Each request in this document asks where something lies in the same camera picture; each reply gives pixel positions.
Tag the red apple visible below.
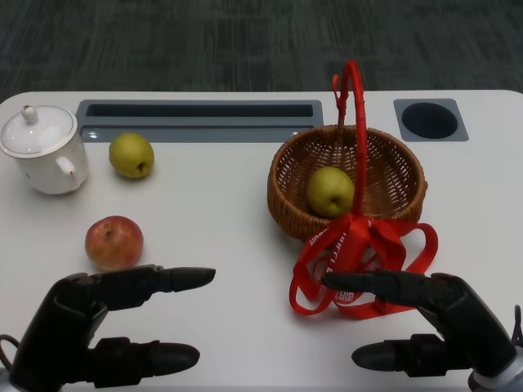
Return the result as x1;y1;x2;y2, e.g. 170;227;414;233
84;215;145;272

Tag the wicker basket with red handle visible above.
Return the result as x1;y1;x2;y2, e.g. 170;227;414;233
266;59;429;243

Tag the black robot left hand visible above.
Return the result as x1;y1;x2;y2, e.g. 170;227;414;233
10;265;217;391

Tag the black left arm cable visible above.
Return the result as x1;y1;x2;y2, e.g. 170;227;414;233
0;334;20;371

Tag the red printed ribbon bow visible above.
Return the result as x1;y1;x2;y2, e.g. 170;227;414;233
288;214;439;321

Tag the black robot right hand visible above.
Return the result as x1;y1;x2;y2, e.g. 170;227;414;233
322;270;518;379

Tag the white lidded ceramic mug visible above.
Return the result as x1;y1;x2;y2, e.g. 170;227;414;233
0;104;90;196

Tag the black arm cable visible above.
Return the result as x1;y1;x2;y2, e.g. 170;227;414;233
0;334;20;371
510;304;523;352

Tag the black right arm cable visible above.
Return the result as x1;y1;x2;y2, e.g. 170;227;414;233
510;304;523;352

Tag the green pear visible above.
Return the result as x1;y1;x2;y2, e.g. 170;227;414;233
108;131;156;180
306;166;355;218

